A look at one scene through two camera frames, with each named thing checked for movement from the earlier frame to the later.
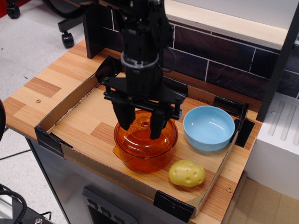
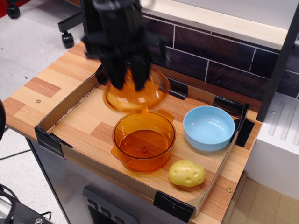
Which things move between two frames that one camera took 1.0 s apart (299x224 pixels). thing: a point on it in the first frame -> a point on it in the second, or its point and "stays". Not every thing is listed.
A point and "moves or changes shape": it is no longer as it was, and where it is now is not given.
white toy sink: x=274 y=158 stays
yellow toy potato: x=187 y=173 stays
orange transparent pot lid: x=137 y=140 moves or changes shape
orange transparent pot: x=135 y=147 stays
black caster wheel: x=13 y=11 stays
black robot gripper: x=145 y=85 -> x=122 y=31
